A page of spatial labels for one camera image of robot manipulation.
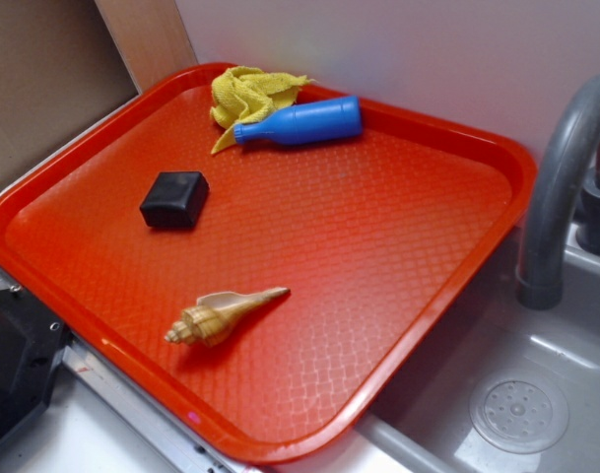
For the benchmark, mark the tan spiral seashell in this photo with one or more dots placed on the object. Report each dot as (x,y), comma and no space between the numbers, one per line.
(214,317)

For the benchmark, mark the black rectangular block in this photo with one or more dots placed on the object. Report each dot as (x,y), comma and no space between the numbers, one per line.
(175,200)

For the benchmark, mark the grey curved faucet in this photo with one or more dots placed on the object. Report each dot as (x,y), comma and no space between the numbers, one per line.
(556,198)

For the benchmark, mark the wooden board panel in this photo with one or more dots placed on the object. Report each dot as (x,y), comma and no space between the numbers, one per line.
(65,65)

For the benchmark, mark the blue plastic bottle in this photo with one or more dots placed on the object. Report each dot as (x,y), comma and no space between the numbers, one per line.
(306,123)

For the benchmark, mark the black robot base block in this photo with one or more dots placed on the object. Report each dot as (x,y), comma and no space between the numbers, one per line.
(32,340)

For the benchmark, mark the yellow cloth rag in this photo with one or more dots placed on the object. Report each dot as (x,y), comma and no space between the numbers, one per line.
(248,95)

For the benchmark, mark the grey toy sink basin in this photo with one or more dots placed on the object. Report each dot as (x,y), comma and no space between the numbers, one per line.
(498,387)

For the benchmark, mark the red plastic tray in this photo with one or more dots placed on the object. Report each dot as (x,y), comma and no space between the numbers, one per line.
(375,236)

